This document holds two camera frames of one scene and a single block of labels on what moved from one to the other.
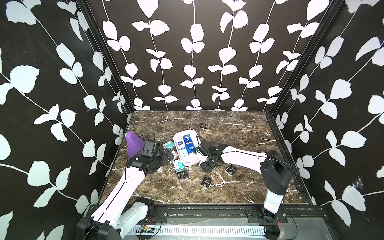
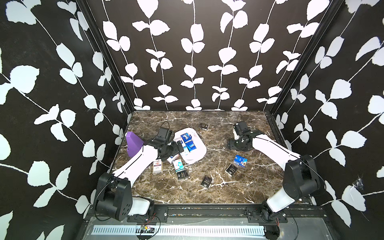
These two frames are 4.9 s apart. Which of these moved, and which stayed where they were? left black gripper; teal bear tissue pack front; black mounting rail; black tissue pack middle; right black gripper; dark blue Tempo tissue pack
Moved: right black gripper; left black gripper
Stayed: dark blue Tempo tissue pack; black tissue pack middle; teal bear tissue pack front; black mounting rail
